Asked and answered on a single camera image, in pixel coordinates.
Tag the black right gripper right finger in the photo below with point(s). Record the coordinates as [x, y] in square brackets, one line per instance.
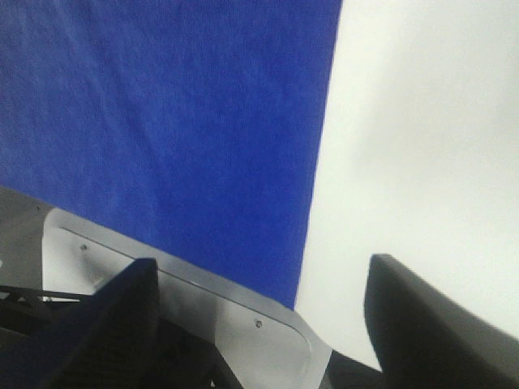
[423, 339]

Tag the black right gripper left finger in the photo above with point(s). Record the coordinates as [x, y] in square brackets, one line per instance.
[104, 341]

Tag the blue microfibre towel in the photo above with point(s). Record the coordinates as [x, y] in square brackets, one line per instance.
[191, 126]

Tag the black metal table frame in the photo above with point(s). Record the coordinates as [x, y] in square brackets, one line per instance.
[212, 333]

